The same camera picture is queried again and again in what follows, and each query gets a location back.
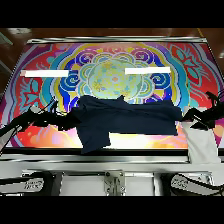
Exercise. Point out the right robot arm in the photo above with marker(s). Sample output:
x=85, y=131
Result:
x=203, y=116

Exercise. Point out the white garment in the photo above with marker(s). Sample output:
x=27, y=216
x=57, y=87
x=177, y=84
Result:
x=201, y=146

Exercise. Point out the silver frame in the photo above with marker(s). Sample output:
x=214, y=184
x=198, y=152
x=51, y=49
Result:
x=100, y=165

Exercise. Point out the navy T-shirt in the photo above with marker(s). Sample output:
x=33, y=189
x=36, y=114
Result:
x=126, y=116

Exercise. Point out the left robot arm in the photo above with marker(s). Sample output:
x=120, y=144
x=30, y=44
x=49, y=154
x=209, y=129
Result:
x=31, y=118

